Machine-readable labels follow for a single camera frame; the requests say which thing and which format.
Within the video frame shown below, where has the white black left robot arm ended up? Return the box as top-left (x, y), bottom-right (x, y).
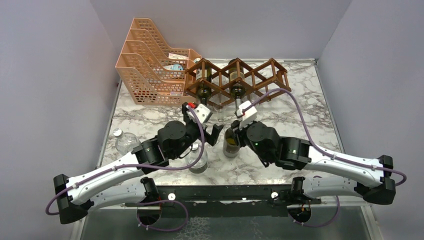
top-left (45, 102), bottom-right (224, 225)

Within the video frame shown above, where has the green wine bottle silver neck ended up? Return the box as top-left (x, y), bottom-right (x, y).
top-left (222, 127), bottom-right (240, 159)

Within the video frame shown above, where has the clear glass bottle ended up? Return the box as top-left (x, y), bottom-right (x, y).
top-left (246, 88), bottom-right (260, 103)
top-left (215, 75), bottom-right (225, 123)

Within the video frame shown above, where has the green wine bottle white label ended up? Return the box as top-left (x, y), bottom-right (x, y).
top-left (195, 66), bottom-right (212, 106)

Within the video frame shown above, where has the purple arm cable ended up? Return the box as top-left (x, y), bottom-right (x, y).
top-left (45, 105), bottom-right (207, 217)
top-left (243, 87), bottom-right (408, 187)

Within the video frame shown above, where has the white box in organizer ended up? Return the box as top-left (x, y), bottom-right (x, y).
top-left (168, 52), bottom-right (189, 60)

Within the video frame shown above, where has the brown wooden wine rack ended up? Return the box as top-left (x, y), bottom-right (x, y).
top-left (184, 58), bottom-right (292, 107)

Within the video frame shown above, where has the blue round item in organizer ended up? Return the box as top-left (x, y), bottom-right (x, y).
top-left (163, 64), bottom-right (184, 71)

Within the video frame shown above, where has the clear round jug dark liquid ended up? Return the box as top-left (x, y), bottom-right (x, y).
top-left (185, 142), bottom-right (208, 174)

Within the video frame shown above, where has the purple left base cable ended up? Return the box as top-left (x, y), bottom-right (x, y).
top-left (136, 198), bottom-right (190, 233)

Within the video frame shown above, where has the clear bottle silver cap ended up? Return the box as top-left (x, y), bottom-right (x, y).
top-left (112, 128), bottom-right (141, 156)

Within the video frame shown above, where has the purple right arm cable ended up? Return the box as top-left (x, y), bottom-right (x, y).
top-left (243, 87), bottom-right (408, 187)

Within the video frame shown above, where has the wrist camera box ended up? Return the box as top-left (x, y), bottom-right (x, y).
top-left (188, 102), bottom-right (212, 125)
top-left (235, 100), bottom-right (257, 130)

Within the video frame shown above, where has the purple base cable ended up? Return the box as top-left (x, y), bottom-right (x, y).
top-left (136, 198), bottom-right (190, 233)
top-left (287, 175), bottom-right (342, 229)

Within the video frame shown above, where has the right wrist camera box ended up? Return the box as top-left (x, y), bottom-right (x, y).
top-left (235, 100), bottom-right (257, 130)

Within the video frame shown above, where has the peach plastic file organizer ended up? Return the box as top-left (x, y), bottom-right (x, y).
top-left (115, 18), bottom-right (201, 106)

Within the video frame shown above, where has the black mounting rail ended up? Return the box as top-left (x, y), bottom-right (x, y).
top-left (124, 184), bottom-right (321, 218)

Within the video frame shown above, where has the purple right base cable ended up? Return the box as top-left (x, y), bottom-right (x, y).
top-left (287, 175), bottom-right (342, 229)

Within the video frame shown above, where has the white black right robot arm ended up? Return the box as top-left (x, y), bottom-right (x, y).
top-left (230, 120), bottom-right (396, 205)

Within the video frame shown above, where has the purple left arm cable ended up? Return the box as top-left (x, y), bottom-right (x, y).
top-left (45, 105), bottom-right (207, 217)

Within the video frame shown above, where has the dark green wine bottle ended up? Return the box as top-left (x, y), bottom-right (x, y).
top-left (228, 64), bottom-right (246, 111)

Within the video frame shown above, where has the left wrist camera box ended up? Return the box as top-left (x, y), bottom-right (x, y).
top-left (188, 102), bottom-right (212, 125)

